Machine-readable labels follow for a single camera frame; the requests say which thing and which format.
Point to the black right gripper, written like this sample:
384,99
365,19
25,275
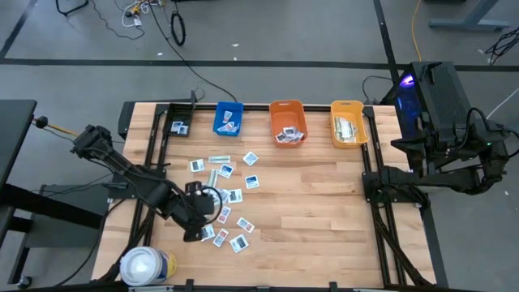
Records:
430,146

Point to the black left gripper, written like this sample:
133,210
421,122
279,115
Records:
196,215

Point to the packets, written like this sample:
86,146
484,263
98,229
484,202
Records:
209,232

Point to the white blue alcohol pad packet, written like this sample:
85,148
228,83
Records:
176,126
226,170
251,181
183,130
212,194
250,158

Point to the white packet with boxed print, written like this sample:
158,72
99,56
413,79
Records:
235,128

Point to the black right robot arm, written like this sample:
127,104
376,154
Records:
446,180

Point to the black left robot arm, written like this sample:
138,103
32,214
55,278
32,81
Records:
121,168

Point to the yellow plastic bin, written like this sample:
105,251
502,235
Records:
361,121

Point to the black computer tower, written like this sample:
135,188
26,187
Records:
450,97

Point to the white canister with yellow label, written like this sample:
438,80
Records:
142,265

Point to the plain white bandage wrapper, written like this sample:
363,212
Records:
340,123

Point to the black mesh basket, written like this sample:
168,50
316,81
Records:
178,113

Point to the blue plastic bin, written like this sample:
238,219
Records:
228,107

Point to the orange plastic bin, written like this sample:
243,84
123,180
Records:
288,115

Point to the grey desk leg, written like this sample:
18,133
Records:
470,22

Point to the black desk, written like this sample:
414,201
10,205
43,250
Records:
16,130

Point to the black floor stand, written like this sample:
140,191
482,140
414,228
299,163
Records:
65,12

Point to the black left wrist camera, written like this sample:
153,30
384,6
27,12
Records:
194,189

